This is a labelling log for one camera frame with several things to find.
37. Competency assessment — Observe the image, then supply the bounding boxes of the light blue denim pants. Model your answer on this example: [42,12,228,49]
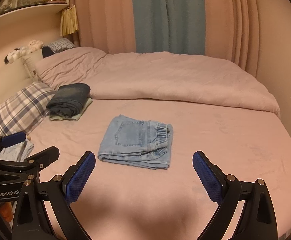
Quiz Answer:
[98,115,173,170]

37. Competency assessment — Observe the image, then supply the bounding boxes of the person's left hand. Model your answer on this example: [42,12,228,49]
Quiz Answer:
[0,202,13,223]

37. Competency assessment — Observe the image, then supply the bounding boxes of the light blue striped garment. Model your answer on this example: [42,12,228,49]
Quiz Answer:
[0,139,34,162]

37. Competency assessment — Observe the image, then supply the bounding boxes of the plaid pillow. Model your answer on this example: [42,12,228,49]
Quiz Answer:
[42,38,75,58]
[0,81,55,136]

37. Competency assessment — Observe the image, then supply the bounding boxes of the folded dark blue jeans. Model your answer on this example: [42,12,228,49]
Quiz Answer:
[46,83,90,118]

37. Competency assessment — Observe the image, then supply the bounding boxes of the folded pale green cloth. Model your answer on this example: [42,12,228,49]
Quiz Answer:
[49,97,93,122]

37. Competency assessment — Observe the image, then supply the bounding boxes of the plush toy on headboard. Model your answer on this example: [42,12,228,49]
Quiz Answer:
[4,40,43,64]

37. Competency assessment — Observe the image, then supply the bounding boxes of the yellow tassel fringe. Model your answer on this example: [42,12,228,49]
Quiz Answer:
[60,5,79,36]

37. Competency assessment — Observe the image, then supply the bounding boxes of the pink duvet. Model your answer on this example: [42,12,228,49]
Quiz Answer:
[35,47,281,116]

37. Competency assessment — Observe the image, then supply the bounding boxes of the pink curtain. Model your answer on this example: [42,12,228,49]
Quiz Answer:
[70,0,260,75]

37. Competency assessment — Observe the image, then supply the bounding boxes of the teal curtain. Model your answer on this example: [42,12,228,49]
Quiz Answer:
[132,0,206,55]

